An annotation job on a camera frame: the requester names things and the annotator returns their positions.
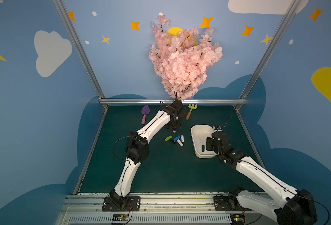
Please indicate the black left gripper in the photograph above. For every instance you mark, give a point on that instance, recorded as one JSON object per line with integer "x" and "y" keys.
{"x": 175, "y": 123}

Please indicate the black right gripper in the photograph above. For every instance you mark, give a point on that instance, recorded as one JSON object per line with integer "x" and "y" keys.
{"x": 210, "y": 143}

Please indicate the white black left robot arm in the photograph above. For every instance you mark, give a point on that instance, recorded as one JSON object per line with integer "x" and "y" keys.
{"x": 137, "y": 147}

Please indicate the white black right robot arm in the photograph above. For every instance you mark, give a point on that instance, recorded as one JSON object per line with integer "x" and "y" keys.
{"x": 286, "y": 206}

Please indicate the white oval storage box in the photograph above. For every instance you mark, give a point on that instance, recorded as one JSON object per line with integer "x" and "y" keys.
{"x": 199, "y": 134}

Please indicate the green toy rake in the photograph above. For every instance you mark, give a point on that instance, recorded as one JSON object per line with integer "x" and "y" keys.
{"x": 191, "y": 107}

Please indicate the purple toy trowel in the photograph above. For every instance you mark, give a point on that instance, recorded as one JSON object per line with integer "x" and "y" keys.
{"x": 145, "y": 111}

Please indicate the pink cherry blossom tree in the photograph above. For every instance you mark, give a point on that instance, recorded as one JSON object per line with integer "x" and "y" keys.
{"x": 182, "y": 61}

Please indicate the right green circuit board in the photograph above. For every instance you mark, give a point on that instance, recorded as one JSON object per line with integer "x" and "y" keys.
{"x": 237, "y": 219}

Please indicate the green circuit board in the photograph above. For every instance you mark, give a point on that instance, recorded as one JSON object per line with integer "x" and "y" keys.
{"x": 237, "y": 219}
{"x": 120, "y": 218}

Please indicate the left green circuit board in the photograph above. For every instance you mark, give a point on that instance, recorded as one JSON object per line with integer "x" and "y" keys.
{"x": 120, "y": 218}

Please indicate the right aluminium frame post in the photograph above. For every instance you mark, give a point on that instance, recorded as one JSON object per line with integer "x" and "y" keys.
{"x": 281, "y": 29}

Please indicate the aluminium frame post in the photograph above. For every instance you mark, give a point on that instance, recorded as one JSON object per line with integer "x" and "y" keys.
{"x": 63, "y": 13}
{"x": 281, "y": 29}

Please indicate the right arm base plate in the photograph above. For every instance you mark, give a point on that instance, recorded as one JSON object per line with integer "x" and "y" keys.
{"x": 225, "y": 203}

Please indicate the horizontal aluminium frame bar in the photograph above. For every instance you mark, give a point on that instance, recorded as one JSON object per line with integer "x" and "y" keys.
{"x": 168, "y": 101}

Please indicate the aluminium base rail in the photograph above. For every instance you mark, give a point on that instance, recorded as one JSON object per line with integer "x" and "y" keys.
{"x": 155, "y": 208}

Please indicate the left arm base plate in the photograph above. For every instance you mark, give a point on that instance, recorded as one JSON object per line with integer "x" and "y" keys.
{"x": 131, "y": 203}

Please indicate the left aluminium frame post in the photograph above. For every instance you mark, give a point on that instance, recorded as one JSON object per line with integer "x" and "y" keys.
{"x": 63, "y": 13}

